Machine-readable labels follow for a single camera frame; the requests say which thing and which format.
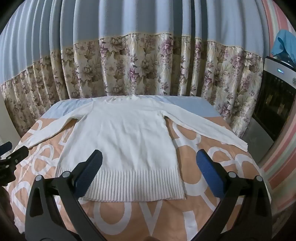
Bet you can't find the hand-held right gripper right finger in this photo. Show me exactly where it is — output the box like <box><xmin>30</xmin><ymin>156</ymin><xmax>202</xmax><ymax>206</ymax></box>
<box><xmin>188</xmin><ymin>149</ymin><xmax>273</xmax><ymax>241</ymax></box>

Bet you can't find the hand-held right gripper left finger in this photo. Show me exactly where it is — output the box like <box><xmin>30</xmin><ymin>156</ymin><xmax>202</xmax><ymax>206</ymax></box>
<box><xmin>24</xmin><ymin>149</ymin><xmax>107</xmax><ymax>241</ymax></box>

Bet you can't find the white knit sweater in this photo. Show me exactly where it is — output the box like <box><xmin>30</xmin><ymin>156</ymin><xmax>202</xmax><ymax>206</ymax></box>
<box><xmin>29</xmin><ymin>95</ymin><xmax>249</xmax><ymax>202</ymax></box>

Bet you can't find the person's left forearm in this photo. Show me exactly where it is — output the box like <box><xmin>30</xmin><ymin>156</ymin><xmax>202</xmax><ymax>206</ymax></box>
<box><xmin>0</xmin><ymin>185</ymin><xmax>25</xmax><ymax>241</ymax></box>

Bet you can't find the orange printed blanket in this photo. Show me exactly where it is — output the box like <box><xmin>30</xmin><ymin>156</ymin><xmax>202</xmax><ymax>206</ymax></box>
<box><xmin>5</xmin><ymin>116</ymin><xmax>272</xmax><ymax>241</ymax></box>

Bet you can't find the light blue bed sheet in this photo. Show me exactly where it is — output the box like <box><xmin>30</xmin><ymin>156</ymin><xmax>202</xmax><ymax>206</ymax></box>
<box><xmin>43</xmin><ymin>95</ymin><xmax>223</xmax><ymax>121</ymax></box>

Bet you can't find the black and grey appliance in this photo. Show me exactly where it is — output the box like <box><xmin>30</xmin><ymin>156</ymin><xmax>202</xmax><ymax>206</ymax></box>
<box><xmin>251</xmin><ymin>56</ymin><xmax>296</xmax><ymax>142</ymax></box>

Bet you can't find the blue floral curtain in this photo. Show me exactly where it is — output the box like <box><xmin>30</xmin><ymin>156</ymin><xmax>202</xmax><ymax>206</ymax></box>
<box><xmin>0</xmin><ymin>0</ymin><xmax>266</xmax><ymax>139</ymax></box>

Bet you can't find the blue cloth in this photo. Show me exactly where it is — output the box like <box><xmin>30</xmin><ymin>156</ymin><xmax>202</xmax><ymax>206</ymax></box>
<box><xmin>271</xmin><ymin>30</ymin><xmax>296</xmax><ymax>58</ymax></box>

